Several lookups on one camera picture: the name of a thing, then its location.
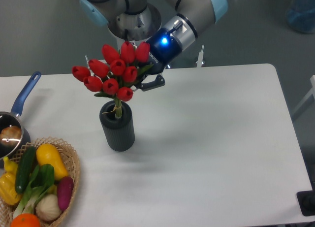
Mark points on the white garlic bulb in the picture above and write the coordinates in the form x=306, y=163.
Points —
x=47, y=209

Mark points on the dark grey ribbed vase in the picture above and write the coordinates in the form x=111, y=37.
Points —
x=119, y=133

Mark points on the brown bun in pan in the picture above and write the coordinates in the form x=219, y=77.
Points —
x=10, y=136

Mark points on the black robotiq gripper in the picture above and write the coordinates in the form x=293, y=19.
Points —
x=164, y=47

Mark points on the yellow bell pepper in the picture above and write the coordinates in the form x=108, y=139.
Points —
x=7, y=183

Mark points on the orange fruit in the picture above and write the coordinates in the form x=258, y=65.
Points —
x=25, y=220

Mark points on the white furniture frame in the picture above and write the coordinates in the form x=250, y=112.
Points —
x=305, y=102

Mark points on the red tulip bouquet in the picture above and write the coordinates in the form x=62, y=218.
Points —
x=111, y=80

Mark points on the woven wicker basket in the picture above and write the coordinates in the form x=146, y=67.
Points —
x=71, y=161

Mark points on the green cucumber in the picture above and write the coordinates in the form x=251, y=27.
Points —
x=24, y=169

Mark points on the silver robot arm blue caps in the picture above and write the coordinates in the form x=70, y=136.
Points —
x=138, y=20

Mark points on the purple eggplant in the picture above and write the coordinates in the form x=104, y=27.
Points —
x=64, y=192

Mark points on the blue plastic bag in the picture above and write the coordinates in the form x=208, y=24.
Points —
x=300, y=16

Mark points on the black device at table edge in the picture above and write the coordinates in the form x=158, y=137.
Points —
x=306, y=200

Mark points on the yellow squash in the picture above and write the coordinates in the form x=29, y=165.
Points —
x=48, y=154

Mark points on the blue handled saucepan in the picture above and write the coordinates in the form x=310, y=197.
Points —
x=12, y=118

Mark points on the green bok choy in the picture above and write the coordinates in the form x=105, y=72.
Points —
x=40, y=182

